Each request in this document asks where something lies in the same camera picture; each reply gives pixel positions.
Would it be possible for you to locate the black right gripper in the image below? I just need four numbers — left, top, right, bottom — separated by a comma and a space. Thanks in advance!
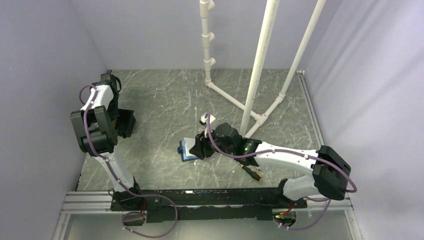
189, 125, 235, 160

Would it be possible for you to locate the white credit card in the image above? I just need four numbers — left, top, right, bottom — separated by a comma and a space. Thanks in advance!
181, 137, 198, 161

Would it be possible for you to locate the dark blue card holder wallet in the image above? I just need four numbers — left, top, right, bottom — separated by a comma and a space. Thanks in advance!
177, 138, 199, 162

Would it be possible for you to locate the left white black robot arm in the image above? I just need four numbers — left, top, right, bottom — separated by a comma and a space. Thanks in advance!
70, 71, 144, 210

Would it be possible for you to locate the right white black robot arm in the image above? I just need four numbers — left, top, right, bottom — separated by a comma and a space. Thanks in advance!
179, 123, 352, 208

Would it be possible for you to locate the black card storage box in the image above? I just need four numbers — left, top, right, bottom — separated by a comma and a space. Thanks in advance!
114, 109, 136, 139

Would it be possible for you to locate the lower yellow black screwdriver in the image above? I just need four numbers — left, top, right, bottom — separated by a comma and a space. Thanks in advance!
240, 164, 263, 182

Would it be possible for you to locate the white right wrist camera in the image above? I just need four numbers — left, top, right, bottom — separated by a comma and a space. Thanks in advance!
199, 113, 216, 126

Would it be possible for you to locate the white PVC pipe frame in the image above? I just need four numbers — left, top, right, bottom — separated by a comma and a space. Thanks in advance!
199, 0, 327, 138

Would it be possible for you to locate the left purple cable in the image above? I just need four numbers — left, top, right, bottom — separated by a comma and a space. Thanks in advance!
78, 84, 179, 239

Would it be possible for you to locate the aluminium extrusion rail frame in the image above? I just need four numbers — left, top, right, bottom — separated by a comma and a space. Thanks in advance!
52, 70, 365, 240

